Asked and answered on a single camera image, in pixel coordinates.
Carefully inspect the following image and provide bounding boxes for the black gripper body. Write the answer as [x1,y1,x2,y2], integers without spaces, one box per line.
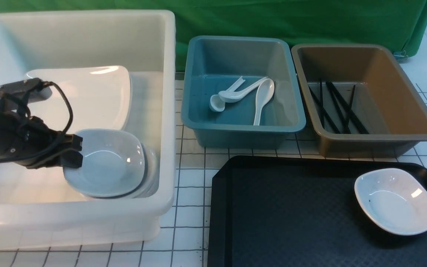
[0,111,64,169]

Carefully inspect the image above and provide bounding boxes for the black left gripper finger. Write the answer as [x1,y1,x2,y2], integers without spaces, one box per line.
[65,135,83,151]

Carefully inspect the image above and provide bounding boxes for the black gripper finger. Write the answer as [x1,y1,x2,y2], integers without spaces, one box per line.
[60,150,83,169]

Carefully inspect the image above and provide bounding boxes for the white bowl tray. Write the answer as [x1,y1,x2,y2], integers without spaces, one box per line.
[63,129,148,199]
[354,168,427,235]

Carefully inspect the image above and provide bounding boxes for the large white square plate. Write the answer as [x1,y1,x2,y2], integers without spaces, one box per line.
[26,66,132,134]

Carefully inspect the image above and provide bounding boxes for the white spoon long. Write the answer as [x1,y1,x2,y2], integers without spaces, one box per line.
[253,78,275,126]

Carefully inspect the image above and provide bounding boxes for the white bowl in tub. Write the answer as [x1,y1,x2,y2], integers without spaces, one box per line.
[84,145,159,201]

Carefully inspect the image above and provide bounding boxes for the large white plastic tub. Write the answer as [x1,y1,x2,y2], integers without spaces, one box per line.
[0,10,176,250]

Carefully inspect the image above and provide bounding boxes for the white spoon small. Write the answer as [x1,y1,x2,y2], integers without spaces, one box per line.
[209,76,245,113]

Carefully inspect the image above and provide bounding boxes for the white spoon middle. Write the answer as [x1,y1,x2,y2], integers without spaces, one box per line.
[218,77,268,103]

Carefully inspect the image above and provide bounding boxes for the blue plastic bin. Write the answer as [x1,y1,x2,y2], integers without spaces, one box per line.
[181,36,306,150]

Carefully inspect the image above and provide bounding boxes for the black serving tray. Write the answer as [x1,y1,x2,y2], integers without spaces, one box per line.
[207,155,427,267]

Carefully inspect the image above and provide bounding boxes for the black chopstick in bin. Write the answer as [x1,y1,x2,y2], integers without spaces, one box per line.
[319,78,325,129]
[326,81,369,135]
[310,88,341,134]
[344,85,356,134]

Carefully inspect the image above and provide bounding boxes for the brown plastic bin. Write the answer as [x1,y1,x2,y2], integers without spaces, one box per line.
[291,44,427,158]

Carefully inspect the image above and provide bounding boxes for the binder clip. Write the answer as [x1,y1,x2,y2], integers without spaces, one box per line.
[393,51,409,62]

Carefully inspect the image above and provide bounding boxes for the green backdrop cloth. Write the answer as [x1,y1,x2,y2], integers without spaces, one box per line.
[0,0,427,70]

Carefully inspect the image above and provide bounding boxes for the black cable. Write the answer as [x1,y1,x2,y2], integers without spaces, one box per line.
[0,81,74,164]

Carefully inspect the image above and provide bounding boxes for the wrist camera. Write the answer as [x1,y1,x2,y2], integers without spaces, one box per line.
[0,78,52,103]

